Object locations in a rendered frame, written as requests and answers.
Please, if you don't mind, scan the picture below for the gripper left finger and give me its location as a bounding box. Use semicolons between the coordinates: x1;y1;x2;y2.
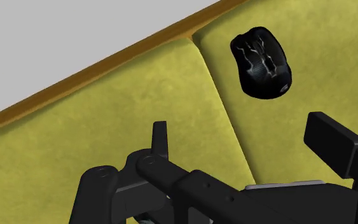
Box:
68;120;245;224

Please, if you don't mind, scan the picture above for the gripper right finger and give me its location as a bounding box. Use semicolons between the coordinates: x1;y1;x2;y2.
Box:
303;111;358;224

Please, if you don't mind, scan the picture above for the black computer mouse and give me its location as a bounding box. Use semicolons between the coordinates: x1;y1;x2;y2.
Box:
230;26;293;101

